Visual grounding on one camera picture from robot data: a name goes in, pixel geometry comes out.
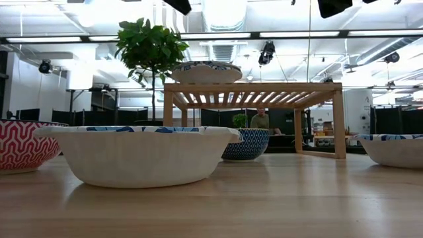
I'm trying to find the yellow inside blue outside bowl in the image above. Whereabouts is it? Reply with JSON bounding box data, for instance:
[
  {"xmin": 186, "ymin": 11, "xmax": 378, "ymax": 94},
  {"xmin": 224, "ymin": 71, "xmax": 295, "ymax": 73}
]
[{"xmin": 220, "ymin": 128, "xmax": 270, "ymax": 163}]

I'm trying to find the slatted wooden shelf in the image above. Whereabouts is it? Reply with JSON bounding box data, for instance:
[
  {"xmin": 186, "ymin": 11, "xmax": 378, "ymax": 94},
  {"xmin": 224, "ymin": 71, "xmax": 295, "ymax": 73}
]
[{"xmin": 163, "ymin": 82, "xmax": 347, "ymax": 160}]

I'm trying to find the long ceiling strip light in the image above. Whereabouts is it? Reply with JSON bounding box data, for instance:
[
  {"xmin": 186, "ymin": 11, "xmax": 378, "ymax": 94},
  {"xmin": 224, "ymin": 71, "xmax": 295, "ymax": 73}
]
[
  {"xmin": 180, "ymin": 32, "xmax": 252, "ymax": 40},
  {"xmin": 259, "ymin": 30, "xmax": 340, "ymax": 38},
  {"xmin": 5, "ymin": 36, "xmax": 83, "ymax": 44},
  {"xmin": 348, "ymin": 29, "xmax": 423, "ymax": 36},
  {"xmin": 88, "ymin": 35, "xmax": 119, "ymax": 42}
]

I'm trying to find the green plant in black pot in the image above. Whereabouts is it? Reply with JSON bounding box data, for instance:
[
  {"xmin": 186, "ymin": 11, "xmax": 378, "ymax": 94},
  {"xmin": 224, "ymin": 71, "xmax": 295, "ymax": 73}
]
[{"xmin": 114, "ymin": 18, "xmax": 190, "ymax": 127}]

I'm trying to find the small green background plant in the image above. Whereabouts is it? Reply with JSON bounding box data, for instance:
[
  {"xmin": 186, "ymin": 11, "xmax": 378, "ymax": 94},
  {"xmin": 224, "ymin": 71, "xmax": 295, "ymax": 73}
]
[{"xmin": 232, "ymin": 113, "xmax": 249, "ymax": 129}]

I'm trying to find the black partition panel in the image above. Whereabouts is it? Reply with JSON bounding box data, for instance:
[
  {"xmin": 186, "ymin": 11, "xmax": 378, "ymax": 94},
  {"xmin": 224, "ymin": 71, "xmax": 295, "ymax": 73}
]
[
  {"xmin": 51, "ymin": 108, "xmax": 149, "ymax": 126},
  {"xmin": 369, "ymin": 104, "xmax": 423, "ymax": 135}
]

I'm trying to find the cluttered background workbench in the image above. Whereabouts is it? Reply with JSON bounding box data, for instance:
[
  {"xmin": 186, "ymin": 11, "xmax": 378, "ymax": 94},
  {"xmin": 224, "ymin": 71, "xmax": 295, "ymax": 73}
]
[{"xmin": 313, "ymin": 130, "xmax": 360, "ymax": 148}]

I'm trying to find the person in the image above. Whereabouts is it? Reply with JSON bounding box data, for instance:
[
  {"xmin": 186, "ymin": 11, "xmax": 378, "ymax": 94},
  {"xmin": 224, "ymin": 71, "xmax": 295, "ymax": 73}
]
[{"xmin": 250, "ymin": 108, "xmax": 284, "ymax": 136}]

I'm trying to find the navy inside red outside bowl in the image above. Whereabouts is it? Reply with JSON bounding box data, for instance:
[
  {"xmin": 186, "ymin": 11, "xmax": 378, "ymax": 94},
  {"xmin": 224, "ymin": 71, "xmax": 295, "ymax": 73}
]
[{"xmin": 0, "ymin": 118, "xmax": 69, "ymax": 175}]

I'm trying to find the white round ceiling duct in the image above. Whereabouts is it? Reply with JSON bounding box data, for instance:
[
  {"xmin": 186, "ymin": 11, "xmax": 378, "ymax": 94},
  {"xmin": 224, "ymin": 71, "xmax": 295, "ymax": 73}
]
[{"xmin": 201, "ymin": 0, "xmax": 249, "ymax": 32}]

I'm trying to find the silver spiral ceiling duct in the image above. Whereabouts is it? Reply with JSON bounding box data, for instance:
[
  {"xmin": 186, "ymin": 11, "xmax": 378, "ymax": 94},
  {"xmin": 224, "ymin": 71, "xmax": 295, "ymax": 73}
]
[{"xmin": 355, "ymin": 36, "xmax": 423, "ymax": 66}]

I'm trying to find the black ceiling-mounted camera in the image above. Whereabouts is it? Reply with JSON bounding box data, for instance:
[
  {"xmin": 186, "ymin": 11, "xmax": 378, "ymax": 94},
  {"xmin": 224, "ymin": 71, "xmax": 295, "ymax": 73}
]
[
  {"xmin": 258, "ymin": 41, "xmax": 276, "ymax": 66},
  {"xmin": 383, "ymin": 52, "xmax": 401, "ymax": 64},
  {"xmin": 38, "ymin": 59, "xmax": 54, "ymax": 75}
]

